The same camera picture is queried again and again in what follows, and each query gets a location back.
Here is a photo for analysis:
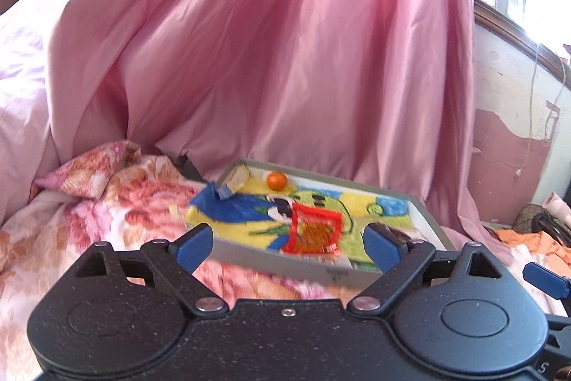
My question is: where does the pink curtain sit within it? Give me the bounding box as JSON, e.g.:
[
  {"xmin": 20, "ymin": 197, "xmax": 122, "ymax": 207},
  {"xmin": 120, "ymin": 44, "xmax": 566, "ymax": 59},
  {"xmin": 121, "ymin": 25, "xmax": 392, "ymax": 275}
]
[{"xmin": 46, "ymin": 0, "xmax": 512, "ymax": 263}]

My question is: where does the red tofu snack packet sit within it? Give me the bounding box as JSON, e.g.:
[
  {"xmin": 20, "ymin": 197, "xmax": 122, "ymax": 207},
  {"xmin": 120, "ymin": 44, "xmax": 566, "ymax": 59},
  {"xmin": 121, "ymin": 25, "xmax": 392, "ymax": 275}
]
[{"xmin": 282, "ymin": 203, "xmax": 343, "ymax": 255}]

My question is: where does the pink duvet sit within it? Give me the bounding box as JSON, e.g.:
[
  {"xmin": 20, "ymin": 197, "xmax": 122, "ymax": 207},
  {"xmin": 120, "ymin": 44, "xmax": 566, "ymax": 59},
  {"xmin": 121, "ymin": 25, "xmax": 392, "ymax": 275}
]
[{"xmin": 1, "ymin": 0, "xmax": 64, "ymax": 222}]

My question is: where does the window frame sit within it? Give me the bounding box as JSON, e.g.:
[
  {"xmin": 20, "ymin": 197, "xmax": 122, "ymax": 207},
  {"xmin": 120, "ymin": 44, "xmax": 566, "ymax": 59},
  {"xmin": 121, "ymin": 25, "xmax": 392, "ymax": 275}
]
[{"xmin": 473, "ymin": 0, "xmax": 570, "ymax": 89}]

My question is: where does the orange cloth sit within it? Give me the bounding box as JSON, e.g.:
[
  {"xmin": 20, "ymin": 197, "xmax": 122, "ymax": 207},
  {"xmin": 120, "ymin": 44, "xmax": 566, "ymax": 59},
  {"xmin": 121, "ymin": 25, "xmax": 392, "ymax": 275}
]
[{"xmin": 495, "ymin": 229, "xmax": 570, "ymax": 266}]

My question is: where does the orange mandarin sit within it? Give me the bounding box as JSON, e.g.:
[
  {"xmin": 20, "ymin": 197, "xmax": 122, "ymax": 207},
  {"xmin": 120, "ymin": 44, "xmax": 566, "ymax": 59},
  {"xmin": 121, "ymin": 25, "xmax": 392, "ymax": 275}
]
[{"xmin": 265, "ymin": 171, "xmax": 288, "ymax": 191}]

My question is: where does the floral bed sheet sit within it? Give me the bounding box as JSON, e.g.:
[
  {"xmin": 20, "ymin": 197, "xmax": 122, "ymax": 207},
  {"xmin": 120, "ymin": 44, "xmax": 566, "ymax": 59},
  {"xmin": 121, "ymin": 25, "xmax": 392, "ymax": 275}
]
[{"xmin": 0, "ymin": 139, "xmax": 358, "ymax": 381}]

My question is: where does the white hanging cable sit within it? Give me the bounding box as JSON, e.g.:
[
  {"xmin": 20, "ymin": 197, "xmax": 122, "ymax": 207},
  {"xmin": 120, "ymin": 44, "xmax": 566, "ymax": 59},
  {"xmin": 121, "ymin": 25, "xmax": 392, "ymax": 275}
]
[{"xmin": 515, "ymin": 43, "xmax": 568, "ymax": 180}]

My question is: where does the pink hair dryer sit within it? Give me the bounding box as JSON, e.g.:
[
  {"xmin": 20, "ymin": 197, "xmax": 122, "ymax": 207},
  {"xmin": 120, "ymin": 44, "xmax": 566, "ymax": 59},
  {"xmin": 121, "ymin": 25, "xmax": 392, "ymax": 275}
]
[{"xmin": 541, "ymin": 191, "xmax": 571, "ymax": 221}]

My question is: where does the grey cardboard box tray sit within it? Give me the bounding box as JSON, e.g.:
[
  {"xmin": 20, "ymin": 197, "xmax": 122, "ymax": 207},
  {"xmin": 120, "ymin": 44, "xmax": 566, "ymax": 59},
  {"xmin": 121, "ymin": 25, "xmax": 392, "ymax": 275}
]
[{"xmin": 188, "ymin": 159, "xmax": 453, "ymax": 287}]

